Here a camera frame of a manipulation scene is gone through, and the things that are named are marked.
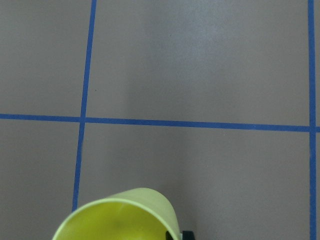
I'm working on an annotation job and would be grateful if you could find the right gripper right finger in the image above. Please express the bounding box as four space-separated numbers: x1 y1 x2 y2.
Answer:
182 230 195 240

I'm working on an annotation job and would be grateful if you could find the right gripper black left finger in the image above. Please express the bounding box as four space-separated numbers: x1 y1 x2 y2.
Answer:
165 231 173 240

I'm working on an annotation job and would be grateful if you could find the yellow plastic cup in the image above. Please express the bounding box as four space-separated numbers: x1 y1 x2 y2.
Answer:
52 187 182 240

